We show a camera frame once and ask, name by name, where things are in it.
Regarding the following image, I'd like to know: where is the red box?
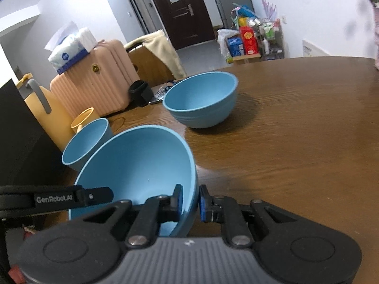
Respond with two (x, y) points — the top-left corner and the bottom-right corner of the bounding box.
(238, 26), (259, 55)

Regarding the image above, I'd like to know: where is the white blue tissue pack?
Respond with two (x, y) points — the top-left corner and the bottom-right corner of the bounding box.
(44, 21), (98, 75)

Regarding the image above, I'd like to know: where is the small black container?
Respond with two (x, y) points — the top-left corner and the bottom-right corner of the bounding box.
(129, 80), (154, 107)

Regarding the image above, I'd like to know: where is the white plastic bag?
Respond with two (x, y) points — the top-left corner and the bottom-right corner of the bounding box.
(217, 29), (240, 61)

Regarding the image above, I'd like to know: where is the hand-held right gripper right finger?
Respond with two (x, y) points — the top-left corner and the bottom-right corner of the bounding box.
(199, 184), (311, 249)

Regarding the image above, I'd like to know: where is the blue cord bundle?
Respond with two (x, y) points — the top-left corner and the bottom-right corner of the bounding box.
(149, 81), (175, 105)

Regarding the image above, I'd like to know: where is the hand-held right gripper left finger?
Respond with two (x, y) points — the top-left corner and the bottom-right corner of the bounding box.
(69, 184), (183, 249)

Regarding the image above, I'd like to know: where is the wooden chair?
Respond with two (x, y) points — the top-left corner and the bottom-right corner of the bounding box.
(124, 30), (187, 87)

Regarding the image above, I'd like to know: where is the blue bowl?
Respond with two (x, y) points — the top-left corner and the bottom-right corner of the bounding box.
(69, 125), (198, 238)
(163, 71), (239, 129)
(62, 118), (113, 172)

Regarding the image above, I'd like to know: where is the blue box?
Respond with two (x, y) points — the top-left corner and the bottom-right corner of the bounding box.
(226, 37), (246, 57)

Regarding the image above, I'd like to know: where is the purple wall sticker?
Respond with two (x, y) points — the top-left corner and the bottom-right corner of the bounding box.
(259, 0), (279, 21)

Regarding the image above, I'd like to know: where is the metal storage cart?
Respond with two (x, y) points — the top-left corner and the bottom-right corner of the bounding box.
(257, 19), (285, 60)

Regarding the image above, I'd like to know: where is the white wall heater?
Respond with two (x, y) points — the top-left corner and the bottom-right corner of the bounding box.
(302, 39), (330, 57)

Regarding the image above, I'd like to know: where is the black paper bag orange strap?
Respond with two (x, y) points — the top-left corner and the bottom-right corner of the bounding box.
(0, 78), (74, 187)

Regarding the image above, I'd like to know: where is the beige cloth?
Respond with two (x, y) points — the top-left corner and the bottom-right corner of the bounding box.
(127, 30), (188, 80)

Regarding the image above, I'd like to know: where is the pink glass vase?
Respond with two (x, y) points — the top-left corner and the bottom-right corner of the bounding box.
(371, 1), (379, 71)

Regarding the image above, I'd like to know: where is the pink ribbed suitcase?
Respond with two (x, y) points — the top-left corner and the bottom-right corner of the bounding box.
(50, 39), (140, 118)

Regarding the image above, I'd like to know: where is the blue bag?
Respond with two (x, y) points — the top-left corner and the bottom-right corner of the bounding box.
(231, 3), (258, 21)

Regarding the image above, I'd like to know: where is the yellow cup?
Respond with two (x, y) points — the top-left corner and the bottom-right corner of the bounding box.
(70, 107), (95, 132)

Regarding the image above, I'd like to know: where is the dark brown door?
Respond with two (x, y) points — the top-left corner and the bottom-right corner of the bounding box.
(146, 0), (216, 51)

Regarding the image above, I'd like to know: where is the yellow thermos jug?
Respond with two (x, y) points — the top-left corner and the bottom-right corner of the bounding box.
(16, 72), (74, 153)

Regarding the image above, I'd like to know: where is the grey doorway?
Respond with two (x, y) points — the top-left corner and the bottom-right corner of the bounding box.
(120, 0), (150, 36)

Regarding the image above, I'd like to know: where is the grey refrigerator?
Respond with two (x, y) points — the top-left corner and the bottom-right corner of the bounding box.
(207, 0), (255, 30)

